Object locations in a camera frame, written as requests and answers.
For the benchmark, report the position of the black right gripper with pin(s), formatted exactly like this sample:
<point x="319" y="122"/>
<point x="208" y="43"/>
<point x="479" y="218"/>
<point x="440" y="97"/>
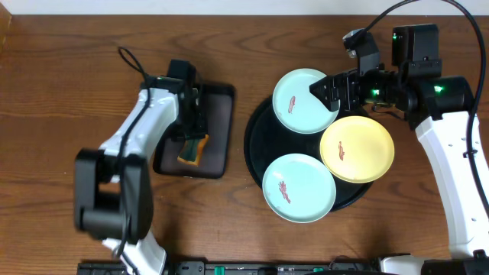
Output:
<point x="350" y="79"/>

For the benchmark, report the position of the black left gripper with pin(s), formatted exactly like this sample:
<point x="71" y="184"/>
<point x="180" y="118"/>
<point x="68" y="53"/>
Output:
<point x="196" y="127"/>

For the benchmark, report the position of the orange green scrub sponge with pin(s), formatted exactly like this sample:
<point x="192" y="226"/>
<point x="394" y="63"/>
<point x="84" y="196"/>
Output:
<point x="191" y="152"/>

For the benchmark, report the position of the light green plate top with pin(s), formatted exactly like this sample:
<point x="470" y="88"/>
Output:
<point x="296" y="108"/>

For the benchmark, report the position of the light green plate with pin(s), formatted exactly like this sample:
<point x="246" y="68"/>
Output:
<point x="299" y="188"/>
<point x="296" y="108"/>

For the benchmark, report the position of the yellow plate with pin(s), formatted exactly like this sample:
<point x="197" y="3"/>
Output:
<point x="357" y="149"/>

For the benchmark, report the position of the light green plate bottom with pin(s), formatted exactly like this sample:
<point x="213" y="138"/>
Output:
<point x="299" y="188"/>

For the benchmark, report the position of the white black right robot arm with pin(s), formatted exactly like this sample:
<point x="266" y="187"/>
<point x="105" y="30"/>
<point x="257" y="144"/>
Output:
<point x="438" y="108"/>

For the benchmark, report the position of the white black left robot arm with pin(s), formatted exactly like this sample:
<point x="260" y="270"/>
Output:
<point x="113" y="199"/>

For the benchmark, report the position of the black rectangular tray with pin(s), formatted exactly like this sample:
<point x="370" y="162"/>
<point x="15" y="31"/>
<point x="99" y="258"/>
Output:
<point x="217" y="102"/>

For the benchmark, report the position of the black round tray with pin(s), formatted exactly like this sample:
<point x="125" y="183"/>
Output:
<point x="266" y="139"/>

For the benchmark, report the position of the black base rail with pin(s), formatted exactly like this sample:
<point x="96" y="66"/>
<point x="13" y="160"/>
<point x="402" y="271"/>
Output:
<point x="201" y="268"/>

